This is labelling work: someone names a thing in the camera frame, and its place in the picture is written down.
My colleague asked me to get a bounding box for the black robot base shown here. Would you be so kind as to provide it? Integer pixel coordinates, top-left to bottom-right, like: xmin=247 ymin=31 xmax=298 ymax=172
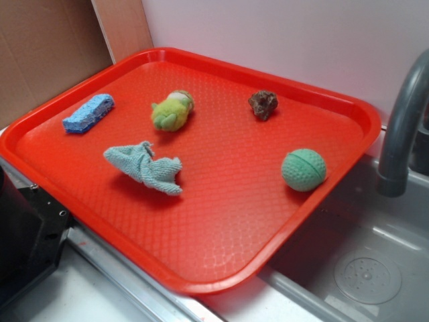
xmin=1 ymin=170 xmax=71 ymax=310

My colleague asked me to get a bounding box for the grey plastic sink basin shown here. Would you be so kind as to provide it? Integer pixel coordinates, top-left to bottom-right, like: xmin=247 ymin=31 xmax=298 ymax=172
xmin=203 ymin=157 xmax=428 ymax=321

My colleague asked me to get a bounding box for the brown cardboard panel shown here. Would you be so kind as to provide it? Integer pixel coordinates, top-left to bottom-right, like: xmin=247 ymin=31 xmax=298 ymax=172
xmin=1 ymin=1 xmax=153 ymax=127

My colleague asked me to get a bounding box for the red plastic tray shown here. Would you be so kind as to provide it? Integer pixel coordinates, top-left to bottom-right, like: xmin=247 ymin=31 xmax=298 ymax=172
xmin=1 ymin=48 xmax=381 ymax=294

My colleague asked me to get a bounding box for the brown rock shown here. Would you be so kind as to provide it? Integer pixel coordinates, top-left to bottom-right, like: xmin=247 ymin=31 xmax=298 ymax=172
xmin=248 ymin=90 xmax=278 ymax=121

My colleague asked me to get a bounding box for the grey toy faucet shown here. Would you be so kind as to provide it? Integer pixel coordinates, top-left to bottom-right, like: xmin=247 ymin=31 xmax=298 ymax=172
xmin=377 ymin=50 xmax=428 ymax=197

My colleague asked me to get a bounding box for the teal crumpled cloth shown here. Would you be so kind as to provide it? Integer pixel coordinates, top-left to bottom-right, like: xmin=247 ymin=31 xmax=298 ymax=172
xmin=103 ymin=141 xmax=182 ymax=196

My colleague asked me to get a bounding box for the blue sponge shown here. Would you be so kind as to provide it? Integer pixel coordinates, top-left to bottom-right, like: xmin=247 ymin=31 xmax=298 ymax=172
xmin=62 ymin=94 xmax=115 ymax=134

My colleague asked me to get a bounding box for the green dimpled ball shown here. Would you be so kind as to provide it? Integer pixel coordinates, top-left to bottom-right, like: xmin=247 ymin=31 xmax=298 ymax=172
xmin=281 ymin=148 xmax=327 ymax=192

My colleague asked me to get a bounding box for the yellow-green plush toy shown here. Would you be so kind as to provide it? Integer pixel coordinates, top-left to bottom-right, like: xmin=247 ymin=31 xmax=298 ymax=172
xmin=151 ymin=90 xmax=195 ymax=132

